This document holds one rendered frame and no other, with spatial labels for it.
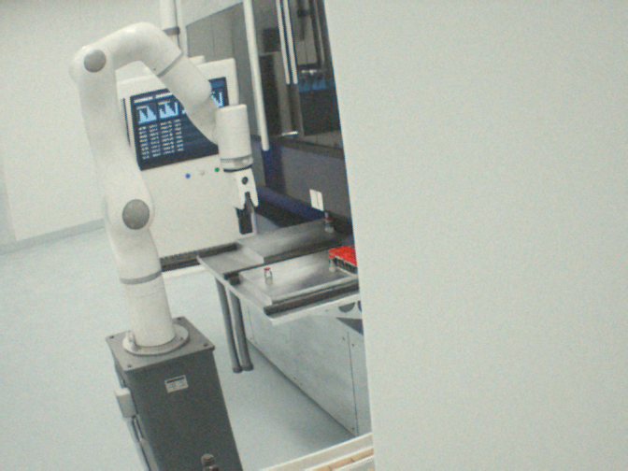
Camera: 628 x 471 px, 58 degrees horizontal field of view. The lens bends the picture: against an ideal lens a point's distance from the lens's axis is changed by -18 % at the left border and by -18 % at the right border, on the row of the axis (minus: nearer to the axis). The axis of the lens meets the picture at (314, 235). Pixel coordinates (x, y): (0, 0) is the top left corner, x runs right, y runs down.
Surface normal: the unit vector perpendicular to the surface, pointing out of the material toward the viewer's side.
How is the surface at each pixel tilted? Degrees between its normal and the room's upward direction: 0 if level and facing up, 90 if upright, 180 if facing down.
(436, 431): 90
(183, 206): 90
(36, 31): 90
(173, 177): 90
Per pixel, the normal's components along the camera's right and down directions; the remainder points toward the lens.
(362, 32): -0.89, 0.22
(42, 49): 0.43, 0.20
